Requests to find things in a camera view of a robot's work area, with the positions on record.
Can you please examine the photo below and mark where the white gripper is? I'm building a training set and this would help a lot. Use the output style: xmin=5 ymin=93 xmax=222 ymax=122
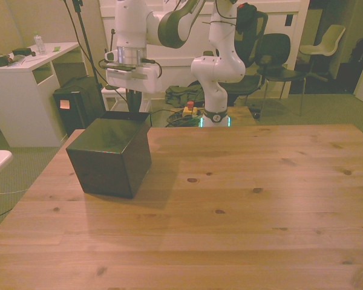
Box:
xmin=105 ymin=64 xmax=163 ymax=114

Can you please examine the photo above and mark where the black drawer cabinet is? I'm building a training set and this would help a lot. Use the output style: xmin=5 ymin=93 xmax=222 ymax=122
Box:
xmin=65 ymin=117 xmax=153 ymax=200

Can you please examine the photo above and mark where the white stool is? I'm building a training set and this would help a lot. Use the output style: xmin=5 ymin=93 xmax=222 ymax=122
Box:
xmin=100 ymin=86 xmax=154 ymax=113

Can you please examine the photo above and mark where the green crumpled cloth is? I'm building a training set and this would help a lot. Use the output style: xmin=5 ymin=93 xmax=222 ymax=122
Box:
xmin=164 ymin=84 xmax=207 ymax=107

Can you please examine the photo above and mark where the yellow emergency stop button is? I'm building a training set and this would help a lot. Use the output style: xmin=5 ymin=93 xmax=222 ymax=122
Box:
xmin=182 ymin=101 xmax=199 ymax=117

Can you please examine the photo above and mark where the black computer tower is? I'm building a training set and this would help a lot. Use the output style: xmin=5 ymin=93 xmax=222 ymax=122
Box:
xmin=52 ymin=76 xmax=106 ymax=138

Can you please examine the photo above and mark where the black tripod pole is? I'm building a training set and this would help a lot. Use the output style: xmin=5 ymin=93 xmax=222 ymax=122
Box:
xmin=64 ymin=0 xmax=107 ymax=113

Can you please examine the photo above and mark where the clear plastic bottle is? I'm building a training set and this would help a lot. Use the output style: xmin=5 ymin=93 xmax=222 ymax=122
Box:
xmin=33 ymin=30 xmax=47 ymax=56

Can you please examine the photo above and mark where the white desk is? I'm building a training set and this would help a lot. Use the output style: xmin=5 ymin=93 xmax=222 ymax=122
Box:
xmin=0 ymin=42 xmax=81 ymax=149

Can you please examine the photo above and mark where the dark flat desk object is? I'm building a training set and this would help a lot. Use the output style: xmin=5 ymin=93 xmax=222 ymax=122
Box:
xmin=11 ymin=47 xmax=37 ymax=57

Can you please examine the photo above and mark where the black office chair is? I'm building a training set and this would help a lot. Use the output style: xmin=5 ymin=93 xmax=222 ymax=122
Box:
xmin=226 ymin=2 xmax=269 ymax=107

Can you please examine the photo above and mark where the black plastic shell chair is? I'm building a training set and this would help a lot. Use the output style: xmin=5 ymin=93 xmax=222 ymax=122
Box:
xmin=255 ymin=33 xmax=308 ymax=117

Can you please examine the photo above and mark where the white plastic shell chair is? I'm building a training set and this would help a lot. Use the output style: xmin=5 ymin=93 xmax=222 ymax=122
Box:
xmin=298 ymin=24 xmax=347 ymax=83

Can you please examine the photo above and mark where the dark bag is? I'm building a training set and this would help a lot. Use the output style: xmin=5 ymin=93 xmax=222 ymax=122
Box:
xmin=348 ymin=37 xmax=363 ymax=95

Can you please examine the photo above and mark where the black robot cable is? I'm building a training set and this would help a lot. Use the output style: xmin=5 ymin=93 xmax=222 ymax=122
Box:
xmin=97 ymin=56 xmax=163 ymax=80

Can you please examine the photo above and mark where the black floor cable bundle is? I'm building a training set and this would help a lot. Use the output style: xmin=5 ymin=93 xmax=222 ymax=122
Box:
xmin=149 ymin=108 xmax=201 ymax=128

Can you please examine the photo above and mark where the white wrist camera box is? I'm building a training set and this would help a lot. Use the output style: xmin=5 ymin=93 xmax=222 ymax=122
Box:
xmin=104 ymin=49 xmax=134 ymax=73

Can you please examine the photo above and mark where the thin black floor cable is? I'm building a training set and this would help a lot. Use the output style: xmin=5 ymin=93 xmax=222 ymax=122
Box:
xmin=0 ymin=186 xmax=28 ymax=220

